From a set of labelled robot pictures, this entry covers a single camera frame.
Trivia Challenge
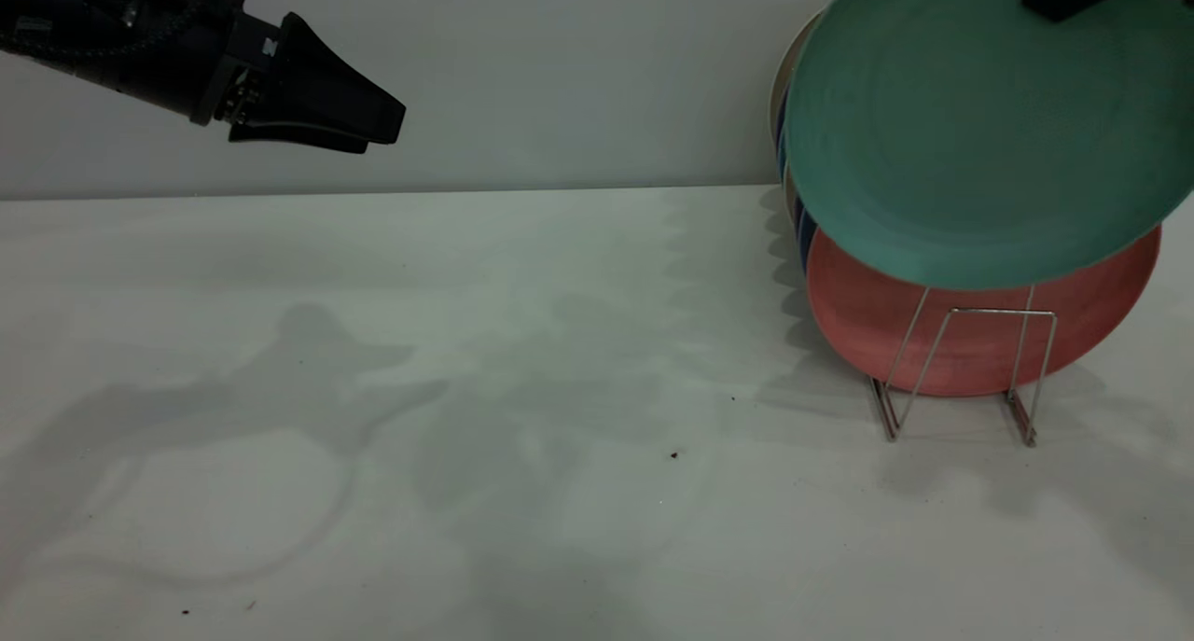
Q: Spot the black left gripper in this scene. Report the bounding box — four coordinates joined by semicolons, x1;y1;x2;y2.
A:
89;0;408;155

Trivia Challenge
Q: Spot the green round plate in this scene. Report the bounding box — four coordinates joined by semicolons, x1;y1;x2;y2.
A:
784;0;1194;291

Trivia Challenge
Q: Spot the pink round plate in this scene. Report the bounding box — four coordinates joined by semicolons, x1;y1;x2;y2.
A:
806;223;1162;399

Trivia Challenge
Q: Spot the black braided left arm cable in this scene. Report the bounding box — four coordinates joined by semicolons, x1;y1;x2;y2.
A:
0;0;229;63

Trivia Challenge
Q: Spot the metal wire plate rack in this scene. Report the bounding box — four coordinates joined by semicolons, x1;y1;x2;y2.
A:
868;282;1059;450

